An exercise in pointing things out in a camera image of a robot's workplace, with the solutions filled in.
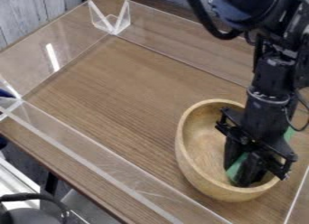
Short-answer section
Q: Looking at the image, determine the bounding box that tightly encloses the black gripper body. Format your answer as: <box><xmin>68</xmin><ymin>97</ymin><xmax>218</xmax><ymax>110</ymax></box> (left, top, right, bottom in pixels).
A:
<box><xmin>215</xmin><ymin>87</ymin><xmax>300</xmax><ymax>181</ymax></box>

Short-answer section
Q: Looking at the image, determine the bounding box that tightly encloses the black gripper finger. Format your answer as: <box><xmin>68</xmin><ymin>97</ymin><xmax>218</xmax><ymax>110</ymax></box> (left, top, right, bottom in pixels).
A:
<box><xmin>223</xmin><ymin>136</ymin><xmax>243</xmax><ymax>170</ymax></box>
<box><xmin>230</xmin><ymin>152</ymin><xmax>278</xmax><ymax>187</ymax></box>

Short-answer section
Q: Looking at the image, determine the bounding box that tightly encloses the green rectangular block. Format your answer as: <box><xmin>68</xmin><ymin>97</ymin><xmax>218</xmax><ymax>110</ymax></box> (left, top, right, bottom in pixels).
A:
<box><xmin>223</xmin><ymin>126</ymin><xmax>298</xmax><ymax>187</ymax></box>

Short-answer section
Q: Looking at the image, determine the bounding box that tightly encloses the brown wooden bowl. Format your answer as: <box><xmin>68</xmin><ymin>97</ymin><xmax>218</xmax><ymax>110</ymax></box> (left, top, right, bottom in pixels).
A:
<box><xmin>175</xmin><ymin>98</ymin><xmax>278</xmax><ymax>202</ymax></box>

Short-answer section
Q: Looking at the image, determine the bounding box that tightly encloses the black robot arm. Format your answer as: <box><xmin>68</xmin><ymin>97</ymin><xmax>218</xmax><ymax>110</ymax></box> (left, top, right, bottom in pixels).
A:
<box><xmin>187</xmin><ymin>0</ymin><xmax>309</xmax><ymax>187</ymax></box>

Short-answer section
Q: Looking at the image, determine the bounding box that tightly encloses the black table leg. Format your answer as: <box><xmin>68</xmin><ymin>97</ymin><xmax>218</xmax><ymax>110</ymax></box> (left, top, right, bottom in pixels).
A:
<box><xmin>44</xmin><ymin>173</ymin><xmax>59</xmax><ymax>195</ymax></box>

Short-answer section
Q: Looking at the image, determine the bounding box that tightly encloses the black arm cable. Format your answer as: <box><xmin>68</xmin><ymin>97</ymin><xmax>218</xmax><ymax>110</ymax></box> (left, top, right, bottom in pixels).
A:
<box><xmin>282</xmin><ymin>91</ymin><xmax>309</xmax><ymax>133</ymax></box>

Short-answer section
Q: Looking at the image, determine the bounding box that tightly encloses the clear acrylic corner bracket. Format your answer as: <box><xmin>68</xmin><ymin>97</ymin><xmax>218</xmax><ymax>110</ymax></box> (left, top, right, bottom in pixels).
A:
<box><xmin>87</xmin><ymin>0</ymin><xmax>131</xmax><ymax>35</ymax></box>

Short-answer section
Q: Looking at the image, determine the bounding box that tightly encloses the black cable loop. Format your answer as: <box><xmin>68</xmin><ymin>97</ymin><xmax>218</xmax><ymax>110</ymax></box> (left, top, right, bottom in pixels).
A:
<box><xmin>0</xmin><ymin>192</ymin><xmax>71</xmax><ymax>224</ymax></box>

